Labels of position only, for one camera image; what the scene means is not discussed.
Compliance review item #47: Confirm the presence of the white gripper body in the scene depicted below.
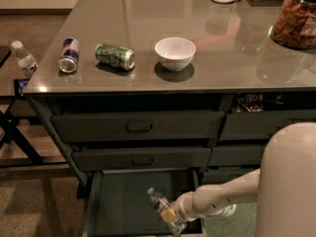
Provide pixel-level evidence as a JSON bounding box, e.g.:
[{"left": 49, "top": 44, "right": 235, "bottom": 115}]
[{"left": 174, "top": 192, "right": 200, "bottom": 222}]

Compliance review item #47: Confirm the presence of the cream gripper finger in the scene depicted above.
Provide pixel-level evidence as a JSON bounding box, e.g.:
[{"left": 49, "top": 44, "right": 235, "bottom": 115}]
[{"left": 160, "top": 206, "right": 177, "bottom": 222}]

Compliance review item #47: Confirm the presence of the clear plastic water bottle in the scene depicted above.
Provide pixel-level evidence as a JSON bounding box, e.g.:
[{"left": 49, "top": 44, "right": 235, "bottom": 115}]
[{"left": 147, "top": 188, "right": 187, "bottom": 236}]

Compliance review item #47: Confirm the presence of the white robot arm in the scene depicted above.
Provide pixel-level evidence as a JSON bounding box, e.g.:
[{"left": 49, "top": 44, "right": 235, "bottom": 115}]
[{"left": 168, "top": 122, "right": 316, "bottom": 237}]

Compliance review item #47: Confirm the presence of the middle left drawer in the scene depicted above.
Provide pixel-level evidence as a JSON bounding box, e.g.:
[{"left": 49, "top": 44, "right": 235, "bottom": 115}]
[{"left": 72, "top": 147, "right": 211, "bottom": 171}]

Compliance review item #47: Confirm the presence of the open bottom left drawer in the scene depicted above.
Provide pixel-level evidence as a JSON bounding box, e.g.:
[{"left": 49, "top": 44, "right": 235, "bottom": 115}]
[{"left": 83, "top": 170, "right": 207, "bottom": 237}]

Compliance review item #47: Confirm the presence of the top left drawer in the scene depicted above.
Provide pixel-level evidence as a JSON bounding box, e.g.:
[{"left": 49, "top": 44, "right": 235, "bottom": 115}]
[{"left": 51, "top": 110, "right": 224, "bottom": 142}]

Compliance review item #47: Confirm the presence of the middle right drawer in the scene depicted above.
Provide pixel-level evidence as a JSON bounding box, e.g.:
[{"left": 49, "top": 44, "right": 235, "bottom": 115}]
[{"left": 208, "top": 144, "right": 264, "bottom": 166}]

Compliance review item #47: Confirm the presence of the top right drawer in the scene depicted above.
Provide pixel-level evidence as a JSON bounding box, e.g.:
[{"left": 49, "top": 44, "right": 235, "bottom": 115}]
[{"left": 220, "top": 110, "right": 316, "bottom": 141}]

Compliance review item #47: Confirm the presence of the snack bag in drawer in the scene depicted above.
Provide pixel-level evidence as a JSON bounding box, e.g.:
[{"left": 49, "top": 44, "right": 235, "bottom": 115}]
[{"left": 235, "top": 93, "right": 264, "bottom": 113}]

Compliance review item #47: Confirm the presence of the small bottle on side table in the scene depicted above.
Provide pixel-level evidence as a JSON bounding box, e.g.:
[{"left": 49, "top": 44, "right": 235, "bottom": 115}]
[{"left": 11, "top": 40, "right": 38, "bottom": 78}]

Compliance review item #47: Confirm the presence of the white bowl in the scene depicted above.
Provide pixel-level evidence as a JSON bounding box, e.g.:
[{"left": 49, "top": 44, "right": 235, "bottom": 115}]
[{"left": 155, "top": 38, "right": 197, "bottom": 71}]

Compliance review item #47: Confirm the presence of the green soda can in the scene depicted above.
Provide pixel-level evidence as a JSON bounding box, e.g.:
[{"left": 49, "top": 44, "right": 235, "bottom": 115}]
[{"left": 95, "top": 43, "right": 134, "bottom": 71}]

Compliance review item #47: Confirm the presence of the dark side table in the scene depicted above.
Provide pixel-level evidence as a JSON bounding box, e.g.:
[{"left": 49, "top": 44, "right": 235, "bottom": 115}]
[{"left": 0, "top": 44, "right": 67, "bottom": 168}]

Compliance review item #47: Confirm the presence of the blue silver energy drink can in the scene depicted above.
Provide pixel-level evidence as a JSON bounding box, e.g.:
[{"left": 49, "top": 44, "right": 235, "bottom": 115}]
[{"left": 58, "top": 38, "right": 79, "bottom": 73}]

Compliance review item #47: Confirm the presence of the clear jar of snacks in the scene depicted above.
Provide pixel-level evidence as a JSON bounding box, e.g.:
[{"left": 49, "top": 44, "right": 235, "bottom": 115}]
[{"left": 271, "top": 0, "right": 316, "bottom": 49}]

